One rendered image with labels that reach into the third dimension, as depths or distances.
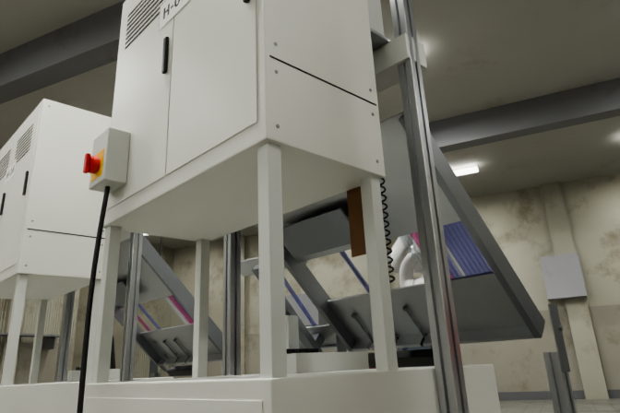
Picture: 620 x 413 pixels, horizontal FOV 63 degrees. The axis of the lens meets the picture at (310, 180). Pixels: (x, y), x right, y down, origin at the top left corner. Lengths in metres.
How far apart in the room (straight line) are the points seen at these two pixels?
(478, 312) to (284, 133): 0.91
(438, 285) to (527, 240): 8.21
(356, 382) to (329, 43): 0.66
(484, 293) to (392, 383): 0.62
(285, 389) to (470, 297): 0.87
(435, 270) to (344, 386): 0.33
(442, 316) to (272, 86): 0.56
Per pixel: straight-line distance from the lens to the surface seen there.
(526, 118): 6.16
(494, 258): 1.39
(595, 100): 6.22
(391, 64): 1.28
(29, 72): 4.85
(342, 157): 0.99
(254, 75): 0.95
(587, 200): 9.41
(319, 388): 0.85
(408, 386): 1.02
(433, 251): 1.10
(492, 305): 1.56
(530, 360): 9.09
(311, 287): 1.80
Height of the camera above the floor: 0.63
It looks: 20 degrees up
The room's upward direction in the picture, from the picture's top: 3 degrees counter-clockwise
